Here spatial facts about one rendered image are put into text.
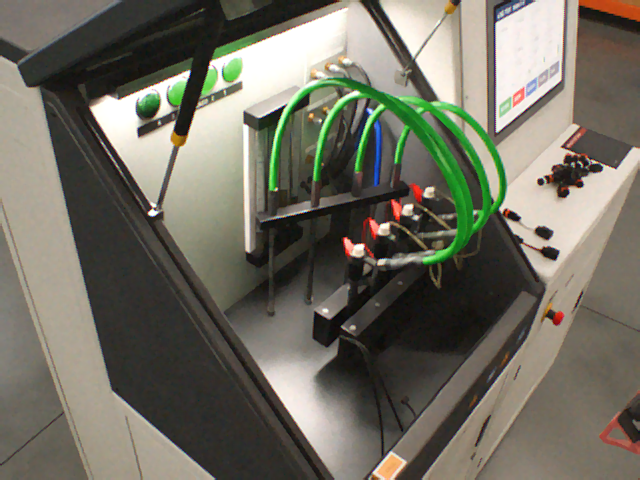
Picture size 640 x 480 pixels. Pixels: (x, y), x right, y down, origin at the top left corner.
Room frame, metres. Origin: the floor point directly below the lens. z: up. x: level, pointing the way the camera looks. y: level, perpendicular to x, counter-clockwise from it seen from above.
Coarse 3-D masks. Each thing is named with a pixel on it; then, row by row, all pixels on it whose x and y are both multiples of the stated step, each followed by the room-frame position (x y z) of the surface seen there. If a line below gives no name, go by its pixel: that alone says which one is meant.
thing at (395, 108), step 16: (320, 80) 0.91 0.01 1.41; (336, 80) 0.89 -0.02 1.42; (352, 80) 0.88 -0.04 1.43; (304, 96) 0.93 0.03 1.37; (384, 96) 0.84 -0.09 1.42; (288, 112) 0.95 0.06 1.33; (400, 112) 0.82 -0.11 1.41; (416, 128) 0.80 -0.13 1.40; (432, 144) 0.79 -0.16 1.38; (272, 160) 0.96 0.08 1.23; (272, 176) 0.97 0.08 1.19; (448, 176) 0.76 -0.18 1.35; (272, 192) 0.96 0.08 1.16; (464, 208) 0.75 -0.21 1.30; (464, 224) 0.74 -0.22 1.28; (432, 256) 0.77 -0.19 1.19; (448, 256) 0.75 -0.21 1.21
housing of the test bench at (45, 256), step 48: (0, 0) 0.95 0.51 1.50; (48, 0) 0.95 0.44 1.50; (96, 0) 0.96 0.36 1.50; (0, 48) 0.81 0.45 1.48; (0, 96) 0.84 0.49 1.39; (0, 144) 0.87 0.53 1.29; (48, 144) 0.77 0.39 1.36; (0, 192) 0.90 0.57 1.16; (48, 192) 0.79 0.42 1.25; (48, 240) 0.82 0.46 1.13; (48, 288) 0.85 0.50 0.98; (48, 336) 0.89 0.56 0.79; (96, 336) 0.77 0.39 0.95; (96, 384) 0.79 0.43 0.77; (96, 432) 0.84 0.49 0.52
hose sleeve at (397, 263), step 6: (402, 258) 0.80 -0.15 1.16; (408, 258) 0.79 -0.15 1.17; (414, 258) 0.78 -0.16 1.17; (420, 258) 0.78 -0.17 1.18; (390, 264) 0.80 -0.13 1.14; (396, 264) 0.80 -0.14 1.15; (402, 264) 0.79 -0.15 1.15; (408, 264) 0.78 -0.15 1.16; (414, 264) 0.78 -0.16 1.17; (420, 264) 0.77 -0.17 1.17
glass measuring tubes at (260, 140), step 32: (288, 96) 1.09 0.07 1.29; (256, 128) 1.00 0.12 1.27; (288, 128) 1.08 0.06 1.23; (256, 160) 1.02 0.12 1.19; (288, 160) 1.08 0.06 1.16; (256, 192) 1.02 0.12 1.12; (288, 192) 1.11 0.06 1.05; (256, 224) 1.02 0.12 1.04; (288, 224) 1.11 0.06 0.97; (256, 256) 1.01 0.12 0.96
